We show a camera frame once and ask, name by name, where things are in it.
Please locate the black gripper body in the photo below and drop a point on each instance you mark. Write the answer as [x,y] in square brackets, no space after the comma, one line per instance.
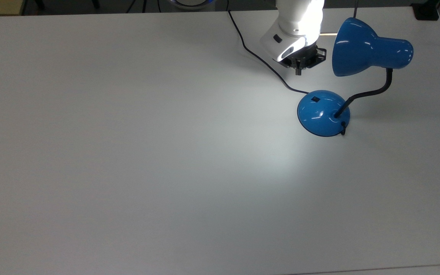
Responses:
[307,57]

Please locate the blue gooseneck desk lamp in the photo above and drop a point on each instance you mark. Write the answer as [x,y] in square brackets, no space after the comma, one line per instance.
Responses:
[357,46]

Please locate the black table clamp block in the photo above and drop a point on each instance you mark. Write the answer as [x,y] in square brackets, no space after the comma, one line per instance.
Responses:
[425,11]

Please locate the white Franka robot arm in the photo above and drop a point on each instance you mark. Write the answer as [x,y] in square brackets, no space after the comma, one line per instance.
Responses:
[300,19]

